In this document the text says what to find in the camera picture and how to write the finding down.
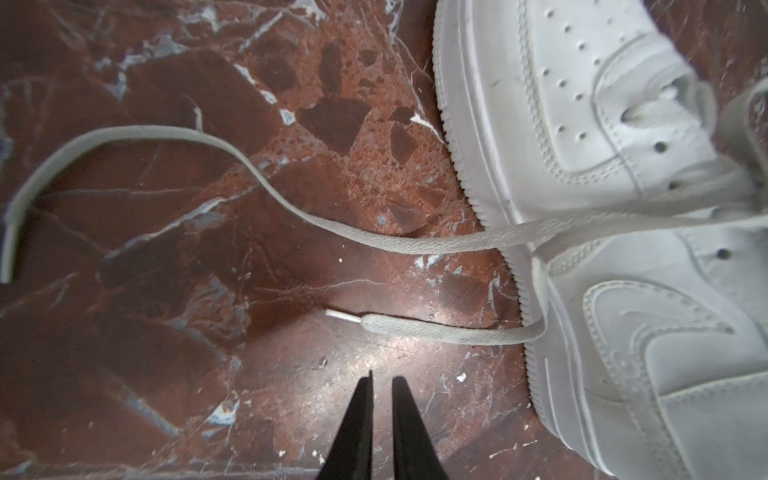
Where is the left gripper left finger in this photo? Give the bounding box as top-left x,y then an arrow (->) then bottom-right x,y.
316,372 -> 374,480

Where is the white sneaker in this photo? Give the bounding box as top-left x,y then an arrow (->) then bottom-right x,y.
433,1 -> 767,479

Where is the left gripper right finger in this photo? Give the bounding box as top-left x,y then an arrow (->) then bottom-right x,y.
392,376 -> 448,480

